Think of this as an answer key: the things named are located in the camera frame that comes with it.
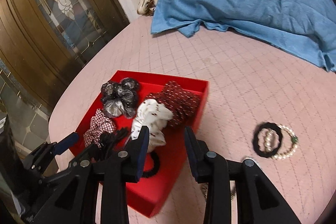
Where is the red plaid scrunchie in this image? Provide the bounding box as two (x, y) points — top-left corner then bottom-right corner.
(83, 109), (117, 148)

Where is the pearl bracelet with green bead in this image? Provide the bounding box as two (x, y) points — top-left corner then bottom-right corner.
(258, 123), (300, 161)

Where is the white floral scrunchie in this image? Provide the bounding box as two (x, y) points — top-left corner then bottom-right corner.
(131, 99), (173, 153)

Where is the black grey organza scrunchie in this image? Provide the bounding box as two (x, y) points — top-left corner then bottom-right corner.
(101, 77), (139, 119)

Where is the red shallow tray box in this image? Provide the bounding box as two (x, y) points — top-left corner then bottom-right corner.
(68, 70), (210, 218)

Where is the pink quilted mattress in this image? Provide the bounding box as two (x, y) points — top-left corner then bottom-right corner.
(49, 17), (335, 223)

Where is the red polka dot scrunchie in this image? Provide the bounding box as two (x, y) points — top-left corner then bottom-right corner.
(145, 81), (201, 127)

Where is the brown door with stained glass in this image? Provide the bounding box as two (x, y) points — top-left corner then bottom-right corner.
(1, 0), (129, 109)

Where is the floral cream pillow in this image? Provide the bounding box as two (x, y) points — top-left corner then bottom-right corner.
(137, 0), (158, 16)

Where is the black thin hair tie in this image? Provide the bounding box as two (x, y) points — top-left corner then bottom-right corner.
(141, 151), (161, 179)

